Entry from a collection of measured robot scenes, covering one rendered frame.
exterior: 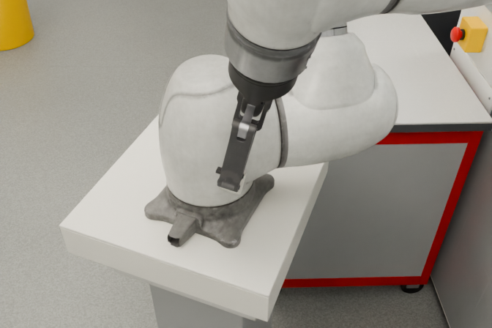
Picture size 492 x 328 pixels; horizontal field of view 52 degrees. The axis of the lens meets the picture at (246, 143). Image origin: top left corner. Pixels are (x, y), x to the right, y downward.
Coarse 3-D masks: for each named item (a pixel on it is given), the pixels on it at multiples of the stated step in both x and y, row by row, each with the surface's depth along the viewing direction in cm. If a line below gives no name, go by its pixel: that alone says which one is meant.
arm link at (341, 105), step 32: (352, 32) 82; (320, 64) 77; (352, 64) 78; (288, 96) 78; (320, 96) 77; (352, 96) 78; (384, 96) 81; (288, 128) 78; (320, 128) 78; (352, 128) 80; (384, 128) 83; (288, 160) 81; (320, 160) 83
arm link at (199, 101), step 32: (192, 64) 77; (224, 64) 76; (192, 96) 72; (224, 96) 72; (160, 128) 78; (192, 128) 73; (224, 128) 73; (192, 160) 76; (256, 160) 79; (192, 192) 81; (224, 192) 81
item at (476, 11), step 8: (472, 8) 137; (480, 8) 133; (464, 16) 142; (480, 16) 133; (488, 16) 129; (488, 24) 129; (488, 32) 129; (488, 40) 129; (488, 48) 129; (472, 56) 138; (480, 56) 133; (488, 56) 129; (480, 64) 133; (488, 64) 129; (488, 72) 129; (488, 80) 129
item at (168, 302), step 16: (160, 288) 99; (160, 304) 102; (176, 304) 100; (192, 304) 98; (208, 304) 88; (160, 320) 106; (176, 320) 104; (192, 320) 101; (208, 320) 99; (224, 320) 97; (240, 320) 95; (256, 320) 107
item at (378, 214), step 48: (384, 48) 151; (432, 48) 151; (432, 96) 131; (384, 144) 128; (432, 144) 128; (336, 192) 138; (384, 192) 139; (432, 192) 139; (336, 240) 151; (384, 240) 151; (432, 240) 152
